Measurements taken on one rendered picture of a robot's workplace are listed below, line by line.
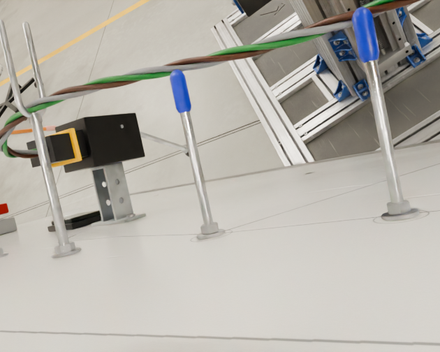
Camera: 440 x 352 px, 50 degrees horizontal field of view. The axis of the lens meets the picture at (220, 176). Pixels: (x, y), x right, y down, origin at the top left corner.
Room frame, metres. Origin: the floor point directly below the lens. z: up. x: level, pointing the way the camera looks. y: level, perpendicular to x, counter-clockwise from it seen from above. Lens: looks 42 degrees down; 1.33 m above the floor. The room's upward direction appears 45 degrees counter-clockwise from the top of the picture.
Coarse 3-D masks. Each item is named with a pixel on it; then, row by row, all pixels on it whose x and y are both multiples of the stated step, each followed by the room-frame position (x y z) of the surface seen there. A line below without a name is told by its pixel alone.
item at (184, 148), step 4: (140, 132) 0.39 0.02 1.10; (144, 136) 0.39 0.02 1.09; (148, 136) 0.39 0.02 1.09; (152, 136) 0.39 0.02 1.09; (152, 140) 0.39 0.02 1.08; (156, 140) 0.39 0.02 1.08; (160, 140) 0.39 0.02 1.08; (164, 140) 0.39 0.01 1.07; (164, 144) 0.39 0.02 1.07; (168, 144) 0.39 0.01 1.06; (172, 144) 0.39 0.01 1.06; (176, 144) 0.39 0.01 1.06; (176, 148) 0.39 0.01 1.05; (180, 148) 0.39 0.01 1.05; (184, 148) 0.40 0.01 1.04; (184, 152) 0.40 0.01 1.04
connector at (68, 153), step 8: (48, 136) 0.34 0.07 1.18; (56, 136) 0.34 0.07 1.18; (64, 136) 0.34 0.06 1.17; (80, 136) 0.35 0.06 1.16; (32, 144) 0.35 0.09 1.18; (48, 144) 0.34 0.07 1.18; (56, 144) 0.33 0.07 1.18; (64, 144) 0.34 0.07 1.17; (80, 144) 0.34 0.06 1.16; (48, 152) 0.33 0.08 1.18; (56, 152) 0.33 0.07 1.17; (64, 152) 0.33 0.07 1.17; (72, 152) 0.34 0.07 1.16; (80, 152) 0.34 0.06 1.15; (32, 160) 0.35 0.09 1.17; (56, 160) 0.33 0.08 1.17; (64, 160) 0.33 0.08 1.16
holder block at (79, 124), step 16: (64, 128) 0.37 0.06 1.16; (80, 128) 0.35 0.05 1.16; (96, 128) 0.35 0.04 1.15; (112, 128) 0.36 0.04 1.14; (128, 128) 0.36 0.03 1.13; (96, 144) 0.34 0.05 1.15; (112, 144) 0.35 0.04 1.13; (128, 144) 0.35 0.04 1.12; (96, 160) 0.33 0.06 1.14; (112, 160) 0.34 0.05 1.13; (128, 160) 0.35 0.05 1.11
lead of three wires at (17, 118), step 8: (32, 104) 0.28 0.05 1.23; (16, 112) 0.29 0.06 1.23; (8, 120) 0.29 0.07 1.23; (16, 120) 0.29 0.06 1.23; (8, 128) 0.29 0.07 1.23; (0, 136) 0.30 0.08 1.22; (8, 136) 0.30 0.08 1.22; (0, 144) 0.30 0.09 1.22; (8, 152) 0.32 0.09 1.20; (16, 152) 0.33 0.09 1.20; (24, 152) 0.33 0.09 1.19; (32, 152) 0.34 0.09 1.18
